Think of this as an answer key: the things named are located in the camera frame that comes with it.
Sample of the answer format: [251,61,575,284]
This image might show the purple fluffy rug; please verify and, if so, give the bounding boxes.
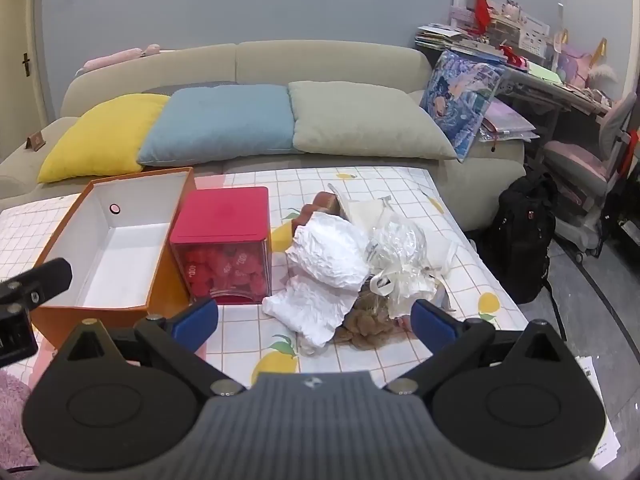
[0,370,42,472]

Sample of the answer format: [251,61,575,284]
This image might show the white cloth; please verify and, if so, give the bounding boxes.
[290,210,374,292]

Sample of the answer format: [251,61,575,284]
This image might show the stack of books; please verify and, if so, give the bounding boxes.
[414,24,502,57]

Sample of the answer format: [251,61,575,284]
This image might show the pink plush toy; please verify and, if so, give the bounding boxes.
[82,44,161,74]

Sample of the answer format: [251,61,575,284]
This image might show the grey-green pillow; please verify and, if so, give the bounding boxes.
[287,80,459,162]

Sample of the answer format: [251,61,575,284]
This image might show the white papers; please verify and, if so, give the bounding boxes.
[574,355,622,472]

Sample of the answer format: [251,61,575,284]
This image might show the brown fuzzy cloth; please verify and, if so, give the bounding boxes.
[334,285,402,352]

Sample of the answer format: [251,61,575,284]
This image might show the pink plastic folder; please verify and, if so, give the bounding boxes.
[479,99,542,144]

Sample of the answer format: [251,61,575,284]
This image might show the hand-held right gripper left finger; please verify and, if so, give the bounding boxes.
[50,298,247,397]

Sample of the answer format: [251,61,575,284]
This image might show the grey striped cushion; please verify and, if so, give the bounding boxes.
[142,80,239,96]

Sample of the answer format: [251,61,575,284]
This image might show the purple unicorn bag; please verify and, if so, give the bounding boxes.
[552,30,609,89]

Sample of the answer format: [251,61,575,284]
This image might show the red hanging decoration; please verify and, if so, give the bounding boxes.
[472,0,494,29]

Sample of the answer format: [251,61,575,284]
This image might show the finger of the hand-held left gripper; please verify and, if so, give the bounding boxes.
[0,257,74,310]

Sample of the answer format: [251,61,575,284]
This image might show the red storage box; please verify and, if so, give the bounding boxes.
[169,186,274,306]

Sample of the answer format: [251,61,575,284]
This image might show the white paper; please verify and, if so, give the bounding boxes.
[262,270,361,357]

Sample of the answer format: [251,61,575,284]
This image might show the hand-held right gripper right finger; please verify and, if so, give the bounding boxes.
[382,299,588,397]

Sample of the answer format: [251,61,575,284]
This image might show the white desk organizer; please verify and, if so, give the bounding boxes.
[452,0,552,57]

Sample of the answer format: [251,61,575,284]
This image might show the cream door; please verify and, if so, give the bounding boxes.
[0,0,52,161]

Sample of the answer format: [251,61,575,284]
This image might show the pink storage box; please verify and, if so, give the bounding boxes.
[30,167,222,352]

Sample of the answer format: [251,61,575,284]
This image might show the cream cloth bag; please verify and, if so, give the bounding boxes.
[327,182,401,237]

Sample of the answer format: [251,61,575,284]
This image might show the white desk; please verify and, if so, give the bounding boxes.
[492,57,617,162]

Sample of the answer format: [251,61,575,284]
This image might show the blue printed bag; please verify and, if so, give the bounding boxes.
[419,50,507,163]

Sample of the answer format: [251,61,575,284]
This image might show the light blue pillow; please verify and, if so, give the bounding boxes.
[136,84,304,167]

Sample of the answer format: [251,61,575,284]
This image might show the black backpack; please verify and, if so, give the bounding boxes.
[482,172,559,306]

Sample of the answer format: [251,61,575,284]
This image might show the clear plastic gift wrap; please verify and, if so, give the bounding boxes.
[370,260,458,322]

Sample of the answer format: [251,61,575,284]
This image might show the clear plastic bag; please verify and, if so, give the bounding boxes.
[367,207,441,286]

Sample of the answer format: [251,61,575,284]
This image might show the yellow pillow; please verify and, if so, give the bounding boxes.
[37,92,172,184]

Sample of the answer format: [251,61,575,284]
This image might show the checked lemon print tablecloth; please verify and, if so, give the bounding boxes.
[0,167,532,461]

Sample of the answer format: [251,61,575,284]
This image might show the beige sofa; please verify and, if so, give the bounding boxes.
[0,40,527,233]

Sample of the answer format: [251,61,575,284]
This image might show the pink and grey chair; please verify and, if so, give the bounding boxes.
[542,91,639,264]

